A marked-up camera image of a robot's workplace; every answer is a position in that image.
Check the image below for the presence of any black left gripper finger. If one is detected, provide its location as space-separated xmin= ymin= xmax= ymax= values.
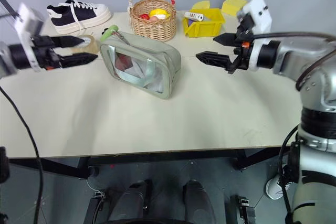
xmin=61 ymin=52 xmax=99 ymax=68
xmin=53 ymin=35 xmax=86 ymax=49

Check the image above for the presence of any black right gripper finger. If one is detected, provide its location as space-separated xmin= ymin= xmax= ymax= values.
xmin=195 ymin=50 xmax=233 ymax=68
xmin=213 ymin=33 xmax=238 ymax=47

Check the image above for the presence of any white shoe on floor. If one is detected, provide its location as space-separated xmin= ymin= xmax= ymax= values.
xmin=265 ymin=176 xmax=290 ymax=200

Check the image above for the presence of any black and white sneaker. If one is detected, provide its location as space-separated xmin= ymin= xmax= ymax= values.
xmin=46 ymin=0 xmax=112 ymax=35

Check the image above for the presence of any green pouch hand strap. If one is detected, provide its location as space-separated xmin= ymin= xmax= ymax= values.
xmin=101 ymin=25 xmax=119 ymax=42

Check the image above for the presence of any yellow foam wedge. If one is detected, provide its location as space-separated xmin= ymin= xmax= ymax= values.
xmin=191 ymin=0 xmax=211 ymax=10

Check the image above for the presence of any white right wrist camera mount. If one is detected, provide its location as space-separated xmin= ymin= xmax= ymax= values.
xmin=237 ymin=0 xmax=274 ymax=72

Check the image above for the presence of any wicker basket with handle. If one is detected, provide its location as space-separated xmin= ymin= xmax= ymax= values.
xmin=126 ymin=0 xmax=177 ymax=44

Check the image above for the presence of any beige tape roll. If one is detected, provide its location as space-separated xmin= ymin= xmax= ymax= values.
xmin=71 ymin=35 xmax=99 ymax=55

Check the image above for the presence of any white remote-like device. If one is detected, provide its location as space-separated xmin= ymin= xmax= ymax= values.
xmin=184 ymin=11 xmax=204 ymax=22

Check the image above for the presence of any yellow plastic bin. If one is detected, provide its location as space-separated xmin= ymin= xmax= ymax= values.
xmin=182 ymin=7 xmax=226 ymax=38

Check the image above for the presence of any black lower right cable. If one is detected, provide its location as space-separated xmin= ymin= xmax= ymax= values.
xmin=277 ymin=123 xmax=300 ymax=224

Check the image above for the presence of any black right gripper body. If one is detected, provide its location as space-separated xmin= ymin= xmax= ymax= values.
xmin=225 ymin=14 xmax=255 ymax=74

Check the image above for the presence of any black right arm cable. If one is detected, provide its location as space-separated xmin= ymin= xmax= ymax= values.
xmin=251 ymin=31 xmax=336 ymax=91

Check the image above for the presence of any raw meat piece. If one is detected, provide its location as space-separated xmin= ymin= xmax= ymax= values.
xmin=114 ymin=54 xmax=132 ymax=69

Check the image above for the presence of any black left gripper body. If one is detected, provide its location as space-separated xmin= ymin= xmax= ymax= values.
xmin=30 ymin=35 xmax=66 ymax=71

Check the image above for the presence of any black floor stand foot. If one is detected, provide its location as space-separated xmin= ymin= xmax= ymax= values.
xmin=230 ymin=194 xmax=256 ymax=224
xmin=85 ymin=191 xmax=106 ymax=224

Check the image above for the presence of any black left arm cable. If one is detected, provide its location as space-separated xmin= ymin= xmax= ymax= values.
xmin=0 ymin=0 xmax=45 ymax=224

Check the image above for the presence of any green transparent toiletry pouch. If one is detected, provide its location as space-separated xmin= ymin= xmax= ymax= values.
xmin=99 ymin=31 xmax=182 ymax=101

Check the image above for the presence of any dark rounded shape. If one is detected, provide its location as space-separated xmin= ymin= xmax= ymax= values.
xmin=108 ymin=179 xmax=153 ymax=224
xmin=182 ymin=179 xmax=211 ymax=224

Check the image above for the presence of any yellow sponge block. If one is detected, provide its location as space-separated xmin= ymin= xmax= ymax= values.
xmin=221 ymin=0 xmax=248 ymax=16

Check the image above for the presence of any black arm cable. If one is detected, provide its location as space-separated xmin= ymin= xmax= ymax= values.
xmin=0 ymin=0 xmax=45 ymax=224
xmin=251 ymin=31 xmax=336 ymax=91

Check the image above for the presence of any yellow toy fruit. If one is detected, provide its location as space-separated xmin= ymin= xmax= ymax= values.
xmin=149 ymin=8 xmax=169 ymax=20

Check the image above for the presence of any black table frame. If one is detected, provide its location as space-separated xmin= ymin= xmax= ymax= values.
xmin=0 ymin=147 xmax=292 ymax=180

